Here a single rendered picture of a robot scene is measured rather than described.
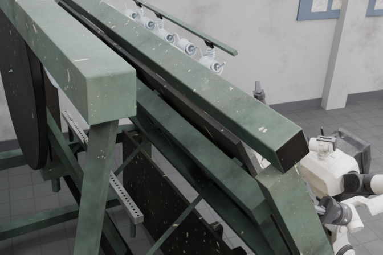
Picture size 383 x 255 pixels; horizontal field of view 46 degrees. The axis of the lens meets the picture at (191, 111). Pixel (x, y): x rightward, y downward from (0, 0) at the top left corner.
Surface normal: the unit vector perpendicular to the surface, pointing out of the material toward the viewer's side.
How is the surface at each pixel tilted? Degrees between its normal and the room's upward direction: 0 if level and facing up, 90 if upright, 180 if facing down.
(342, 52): 90
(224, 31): 90
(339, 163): 23
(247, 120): 30
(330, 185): 101
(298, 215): 90
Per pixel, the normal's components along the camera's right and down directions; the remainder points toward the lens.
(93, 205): -0.24, 0.31
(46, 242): 0.05, -0.89
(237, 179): -0.39, -0.68
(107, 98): 0.50, 0.41
